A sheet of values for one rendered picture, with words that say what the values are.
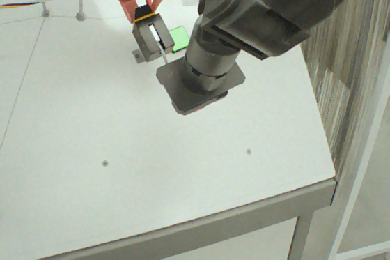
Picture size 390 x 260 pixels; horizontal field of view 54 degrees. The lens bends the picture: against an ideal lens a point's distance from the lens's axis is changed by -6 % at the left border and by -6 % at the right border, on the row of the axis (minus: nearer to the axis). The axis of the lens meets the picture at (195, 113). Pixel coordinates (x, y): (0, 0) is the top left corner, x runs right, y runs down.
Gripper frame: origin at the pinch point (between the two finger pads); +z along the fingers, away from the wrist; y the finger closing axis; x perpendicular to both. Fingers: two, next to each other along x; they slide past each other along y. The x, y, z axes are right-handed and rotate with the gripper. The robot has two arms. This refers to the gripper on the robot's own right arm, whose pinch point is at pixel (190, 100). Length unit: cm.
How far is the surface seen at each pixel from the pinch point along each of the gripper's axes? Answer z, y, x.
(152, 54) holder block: -2.5, 2.5, -8.0
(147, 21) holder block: -3.6, 0.9, -12.7
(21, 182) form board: 7.2, 27.7, -1.7
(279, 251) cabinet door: 31.2, -10.8, 31.0
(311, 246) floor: 106, -50, 51
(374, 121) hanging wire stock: 36, -55, 18
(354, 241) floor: 104, -67, 59
